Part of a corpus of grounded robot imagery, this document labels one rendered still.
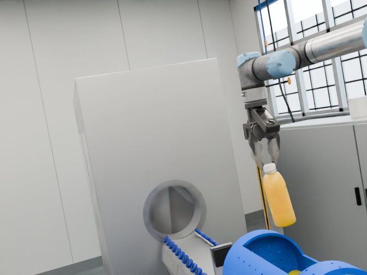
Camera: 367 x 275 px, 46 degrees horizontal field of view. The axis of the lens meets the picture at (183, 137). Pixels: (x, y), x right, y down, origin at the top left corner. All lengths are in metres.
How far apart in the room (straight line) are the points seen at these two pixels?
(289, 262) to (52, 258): 4.32
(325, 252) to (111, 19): 3.87
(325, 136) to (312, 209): 0.64
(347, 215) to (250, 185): 3.32
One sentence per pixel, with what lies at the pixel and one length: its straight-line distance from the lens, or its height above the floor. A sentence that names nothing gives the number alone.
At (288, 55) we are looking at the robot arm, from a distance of 1.30.
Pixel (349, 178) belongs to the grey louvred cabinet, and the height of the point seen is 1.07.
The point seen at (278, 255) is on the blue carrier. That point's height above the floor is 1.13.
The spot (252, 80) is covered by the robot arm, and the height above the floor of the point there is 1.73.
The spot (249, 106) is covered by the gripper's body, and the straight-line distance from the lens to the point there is 1.37.
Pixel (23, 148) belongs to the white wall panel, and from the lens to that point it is 5.48.
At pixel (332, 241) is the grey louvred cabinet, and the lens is 3.47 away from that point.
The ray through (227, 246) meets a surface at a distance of 1.95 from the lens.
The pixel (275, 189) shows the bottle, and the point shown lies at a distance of 1.37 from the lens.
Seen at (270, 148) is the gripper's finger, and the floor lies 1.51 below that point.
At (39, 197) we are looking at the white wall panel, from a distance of 5.52.
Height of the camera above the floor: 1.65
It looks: 2 degrees down
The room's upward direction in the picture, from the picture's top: 10 degrees counter-clockwise
